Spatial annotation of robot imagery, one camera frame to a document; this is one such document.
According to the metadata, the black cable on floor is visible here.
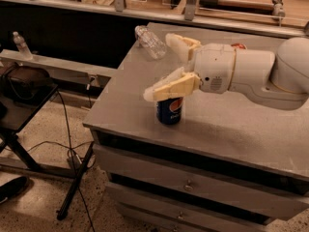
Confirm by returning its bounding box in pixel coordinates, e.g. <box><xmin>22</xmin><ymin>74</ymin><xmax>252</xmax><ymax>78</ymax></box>
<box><xmin>25</xmin><ymin>90</ymin><xmax>97</xmax><ymax>232</ymax></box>

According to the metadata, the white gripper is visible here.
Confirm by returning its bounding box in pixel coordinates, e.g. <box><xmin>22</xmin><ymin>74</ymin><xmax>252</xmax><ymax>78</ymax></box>
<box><xmin>143</xmin><ymin>33</ymin><xmax>236</xmax><ymax>102</ymax></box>

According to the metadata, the small clear bottle upright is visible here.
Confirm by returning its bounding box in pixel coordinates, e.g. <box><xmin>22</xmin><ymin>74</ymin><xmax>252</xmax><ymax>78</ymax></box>
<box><xmin>13</xmin><ymin>31</ymin><xmax>33</xmax><ymax>60</ymax></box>

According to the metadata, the black side table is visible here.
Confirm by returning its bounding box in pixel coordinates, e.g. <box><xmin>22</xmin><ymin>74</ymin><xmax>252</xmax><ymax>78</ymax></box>
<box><xmin>0</xmin><ymin>84</ymin><xmax>94</xmax><ymax>220</ymax></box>

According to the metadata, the blue pepsi can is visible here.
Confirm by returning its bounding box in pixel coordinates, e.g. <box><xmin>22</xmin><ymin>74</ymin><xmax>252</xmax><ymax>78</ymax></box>
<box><xmin>156</xmin><ymin>98</ymin><xmax>183</xmax><ymax>125</ymax></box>

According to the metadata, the clear plastic bottle lying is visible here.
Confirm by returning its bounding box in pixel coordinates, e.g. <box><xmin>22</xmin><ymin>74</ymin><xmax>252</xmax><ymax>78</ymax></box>
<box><xmin>134</xmin><ymin>25</ymin><xmax>167</xmax><ymax>60</ymax></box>

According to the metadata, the grey ledge shelf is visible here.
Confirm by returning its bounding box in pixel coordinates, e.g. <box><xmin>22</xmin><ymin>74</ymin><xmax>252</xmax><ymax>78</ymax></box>
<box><xmin>0</xmin><ymin>49</ymin><xmax>116</xmax><ymax>87</ymax></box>

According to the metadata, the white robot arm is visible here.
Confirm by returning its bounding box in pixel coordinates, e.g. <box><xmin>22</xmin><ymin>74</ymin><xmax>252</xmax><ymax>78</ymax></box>
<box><xmin>144</xmin><ymin>33</ymin><xmax>309</xmax><ymax>110</ymax></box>

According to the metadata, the black shoe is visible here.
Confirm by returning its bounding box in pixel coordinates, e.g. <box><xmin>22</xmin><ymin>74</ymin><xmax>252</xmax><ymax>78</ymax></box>
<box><xmin>0</xmin><ymin>176</ymin><xmax>29</xmax><ymax>204</ymax></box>

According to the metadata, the grey drawer cabinet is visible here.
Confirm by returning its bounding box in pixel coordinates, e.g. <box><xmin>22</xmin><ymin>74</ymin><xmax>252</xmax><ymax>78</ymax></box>
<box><xmin>82</xmin><ymin>21</ymin><xmax>309</xmax><ymax>232</ymax></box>

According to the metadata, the orange soda can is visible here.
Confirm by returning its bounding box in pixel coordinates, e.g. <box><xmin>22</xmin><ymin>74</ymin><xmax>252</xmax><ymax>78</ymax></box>
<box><xmin>231</xmin><ymin>43</ymin><xmax>247</xmax><ymax>49</ymax></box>

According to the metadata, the dark bag on table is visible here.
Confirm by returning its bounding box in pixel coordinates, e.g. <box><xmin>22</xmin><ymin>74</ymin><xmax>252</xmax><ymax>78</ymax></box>
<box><xmin>0</xmin><ymin>63</ymin><xmax>53</xmax><ymax>102</ymax></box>

